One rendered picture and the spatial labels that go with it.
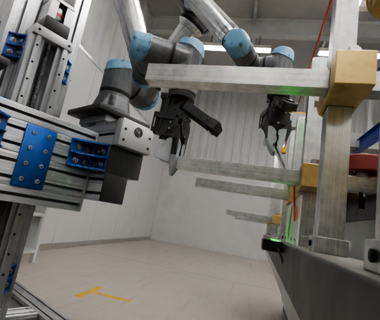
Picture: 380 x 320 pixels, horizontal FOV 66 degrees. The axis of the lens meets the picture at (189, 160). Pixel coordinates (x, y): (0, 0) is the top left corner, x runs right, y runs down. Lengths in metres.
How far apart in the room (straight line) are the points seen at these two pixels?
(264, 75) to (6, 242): 0.90
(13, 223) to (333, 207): 0.91
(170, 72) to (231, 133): 8.43
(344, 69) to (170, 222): 8.34
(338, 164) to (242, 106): 8.71
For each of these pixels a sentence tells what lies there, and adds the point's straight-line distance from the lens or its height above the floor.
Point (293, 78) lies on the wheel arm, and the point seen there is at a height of 0.94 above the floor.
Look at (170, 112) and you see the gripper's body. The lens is 0.76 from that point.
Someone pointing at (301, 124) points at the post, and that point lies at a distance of 1.03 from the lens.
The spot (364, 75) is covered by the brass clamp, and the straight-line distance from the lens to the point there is 0.46.
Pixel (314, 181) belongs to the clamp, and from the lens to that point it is 0.65.
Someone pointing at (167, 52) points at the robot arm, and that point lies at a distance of 0.79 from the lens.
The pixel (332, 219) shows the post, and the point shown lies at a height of 0.75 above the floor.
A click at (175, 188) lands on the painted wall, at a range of 8.73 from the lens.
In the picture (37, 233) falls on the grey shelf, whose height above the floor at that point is 0.30.
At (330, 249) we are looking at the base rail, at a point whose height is 0.71.
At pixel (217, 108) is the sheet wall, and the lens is 9.19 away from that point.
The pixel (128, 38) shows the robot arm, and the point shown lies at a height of 1.20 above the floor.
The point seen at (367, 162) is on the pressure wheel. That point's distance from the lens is 0.70.
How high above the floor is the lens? 0.71
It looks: 11 degrees up
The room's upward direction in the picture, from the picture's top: 10 degrees clockwise
